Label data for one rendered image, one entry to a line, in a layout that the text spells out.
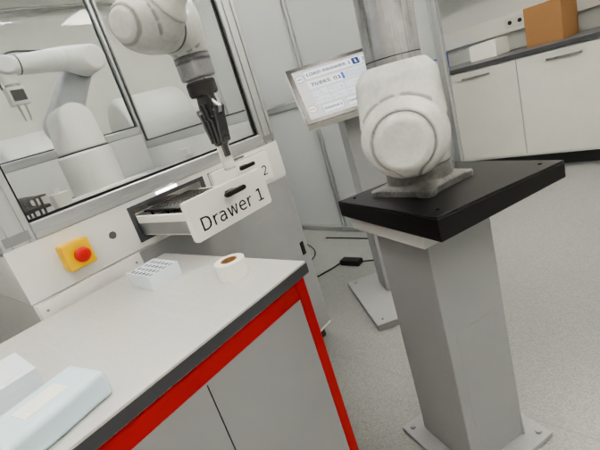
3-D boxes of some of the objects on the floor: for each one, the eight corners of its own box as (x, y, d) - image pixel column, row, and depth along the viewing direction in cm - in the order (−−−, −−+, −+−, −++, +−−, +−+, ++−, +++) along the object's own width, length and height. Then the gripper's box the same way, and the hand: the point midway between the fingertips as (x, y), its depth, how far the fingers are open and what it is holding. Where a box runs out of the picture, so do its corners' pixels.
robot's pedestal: (553, 436, 116) (520, 185, 94) (478, 500, 106) (420, 236, 83) (469, 383, 143) (428, 178, 120) (403, 430, 133) (344, 215, 110)
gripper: (222, 71, 101) (253, 163, 108) (203, 81, 112) (231, 165, 119) (195, 78, 97) (229, 173, 104) (177, 87, 108) (209, 173, 115)
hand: (226, 156), depth 111 cm, fingers closed
